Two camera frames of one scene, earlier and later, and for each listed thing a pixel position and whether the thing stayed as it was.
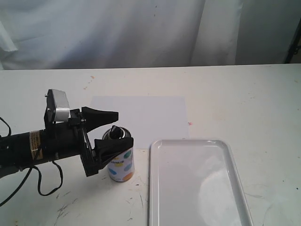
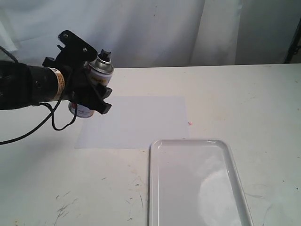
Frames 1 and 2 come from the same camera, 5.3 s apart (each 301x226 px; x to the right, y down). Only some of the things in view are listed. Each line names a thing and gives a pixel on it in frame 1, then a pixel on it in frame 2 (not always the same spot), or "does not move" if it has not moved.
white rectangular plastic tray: x=196 y=182 does not move
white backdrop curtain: x=40 y=35 does not move
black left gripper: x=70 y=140 → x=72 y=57
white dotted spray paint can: x=123 y=169 → x=101 y=67
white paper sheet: x=146 y=118 does not move
